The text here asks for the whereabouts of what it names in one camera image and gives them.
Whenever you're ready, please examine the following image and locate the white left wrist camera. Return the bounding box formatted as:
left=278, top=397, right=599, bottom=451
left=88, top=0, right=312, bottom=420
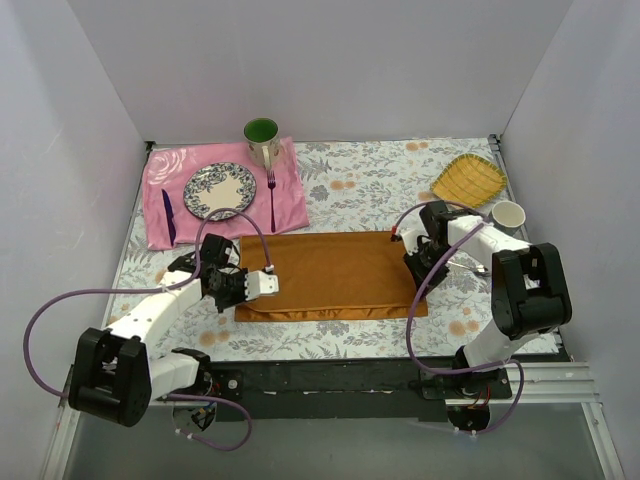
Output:
left=244, top=270, right=279, bottom=302

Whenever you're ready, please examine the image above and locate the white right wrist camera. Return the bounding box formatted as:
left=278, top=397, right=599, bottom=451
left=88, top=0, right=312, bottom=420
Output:
left=391, top=226, right=429, bottom=255

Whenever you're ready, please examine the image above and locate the blue floral ceramic plate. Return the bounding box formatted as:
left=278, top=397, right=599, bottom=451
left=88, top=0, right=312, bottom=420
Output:
left=183, top=162, right=257, bottom=219

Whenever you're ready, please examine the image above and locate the green inside floral mug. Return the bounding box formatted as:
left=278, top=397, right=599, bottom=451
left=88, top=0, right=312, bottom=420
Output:
left=243, top=118, right=283, bottom=170

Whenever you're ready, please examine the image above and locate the pink cloth placemat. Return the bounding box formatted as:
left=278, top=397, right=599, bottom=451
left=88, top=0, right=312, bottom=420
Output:
left=142, top=137, right=310, bottom=250

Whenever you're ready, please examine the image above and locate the woven bamboo basket tray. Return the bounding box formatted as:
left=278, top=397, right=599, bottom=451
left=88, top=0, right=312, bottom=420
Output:
left=431, top=153, right=507, bottom=208

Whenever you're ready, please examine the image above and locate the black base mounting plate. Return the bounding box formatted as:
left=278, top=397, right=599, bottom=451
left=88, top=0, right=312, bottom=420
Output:
left=149, top=355, right=516, bottom=422

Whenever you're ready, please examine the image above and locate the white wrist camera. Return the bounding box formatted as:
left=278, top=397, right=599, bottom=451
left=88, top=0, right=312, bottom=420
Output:
left=391, top=226, right=429, bottom=255
left=244, top=270, right=279, bottom=302

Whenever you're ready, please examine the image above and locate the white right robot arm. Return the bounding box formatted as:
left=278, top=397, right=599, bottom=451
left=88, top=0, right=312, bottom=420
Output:
left=391, top=200, right=572, bottom=406

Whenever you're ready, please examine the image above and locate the purple plastic fork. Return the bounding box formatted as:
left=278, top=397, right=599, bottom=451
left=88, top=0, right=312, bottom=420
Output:
left=267, top=170, right=277, bottom=233

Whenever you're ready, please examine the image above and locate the purple plastic knife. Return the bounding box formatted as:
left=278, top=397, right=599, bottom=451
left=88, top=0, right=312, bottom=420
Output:
left=161, top=189, right=176, bottom=247

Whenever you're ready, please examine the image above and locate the silver metal spoon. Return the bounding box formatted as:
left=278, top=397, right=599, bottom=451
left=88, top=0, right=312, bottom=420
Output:
left=447, top=261, right=491, bottom=277

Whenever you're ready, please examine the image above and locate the orange cloth napkin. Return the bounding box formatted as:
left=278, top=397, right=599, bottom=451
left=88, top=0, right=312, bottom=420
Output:
left=235, top=231, right=416, bottom=322

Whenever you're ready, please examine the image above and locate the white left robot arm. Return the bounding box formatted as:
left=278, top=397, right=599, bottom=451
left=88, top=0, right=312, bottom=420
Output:
left=68, top=234, right=241, bottom=427

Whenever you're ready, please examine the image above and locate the grey white mug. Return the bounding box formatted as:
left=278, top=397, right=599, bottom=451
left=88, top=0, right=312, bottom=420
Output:
left=490, top=200, right=526, bottom=237

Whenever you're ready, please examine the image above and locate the floral patterned table mat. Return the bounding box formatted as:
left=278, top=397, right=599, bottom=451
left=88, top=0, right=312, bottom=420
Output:
left=99, top=137, right=564, bottom=361

